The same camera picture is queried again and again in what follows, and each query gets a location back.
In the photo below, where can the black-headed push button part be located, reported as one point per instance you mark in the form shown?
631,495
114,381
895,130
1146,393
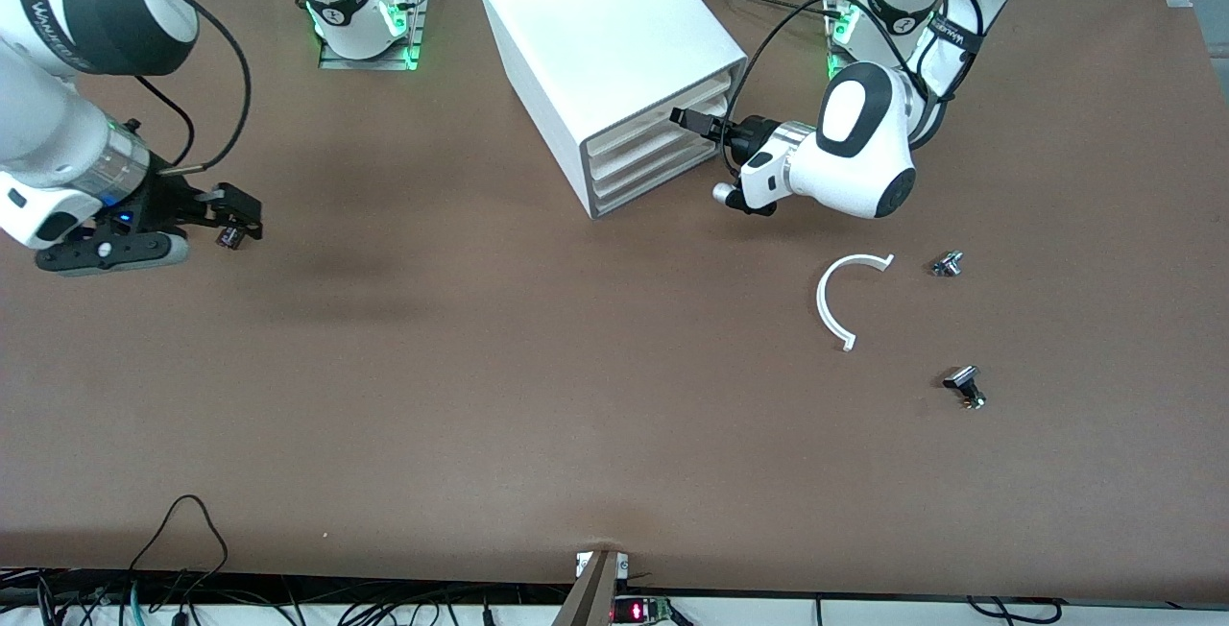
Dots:
963,380

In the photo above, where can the small silver metal fitting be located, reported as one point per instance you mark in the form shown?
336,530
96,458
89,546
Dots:
947,265

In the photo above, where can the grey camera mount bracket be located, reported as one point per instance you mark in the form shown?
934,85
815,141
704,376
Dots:
590,592

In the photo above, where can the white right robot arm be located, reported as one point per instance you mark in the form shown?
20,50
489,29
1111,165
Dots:
58,108

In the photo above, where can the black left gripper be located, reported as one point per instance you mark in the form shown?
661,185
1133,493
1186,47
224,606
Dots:
752,134

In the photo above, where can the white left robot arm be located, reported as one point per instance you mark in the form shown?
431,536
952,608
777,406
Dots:
864,156

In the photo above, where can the white curved plastic arc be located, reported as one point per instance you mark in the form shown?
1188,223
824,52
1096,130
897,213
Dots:
822,304

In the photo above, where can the small black terminal block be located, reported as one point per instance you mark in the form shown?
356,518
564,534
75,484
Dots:
228,237

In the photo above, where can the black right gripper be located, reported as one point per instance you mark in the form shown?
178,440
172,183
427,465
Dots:
165,202

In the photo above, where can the device with red display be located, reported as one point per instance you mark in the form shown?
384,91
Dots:
641,611

